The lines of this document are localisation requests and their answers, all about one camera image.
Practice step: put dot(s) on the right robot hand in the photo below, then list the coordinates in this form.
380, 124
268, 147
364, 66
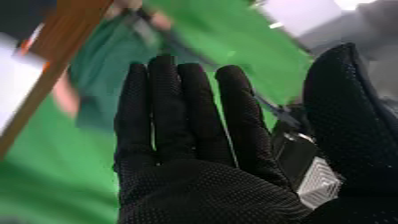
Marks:
188, 186

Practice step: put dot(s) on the person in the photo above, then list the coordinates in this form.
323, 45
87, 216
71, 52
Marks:
108, 66

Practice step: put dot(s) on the white sheet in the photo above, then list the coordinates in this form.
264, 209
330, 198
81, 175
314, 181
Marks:
14, 83

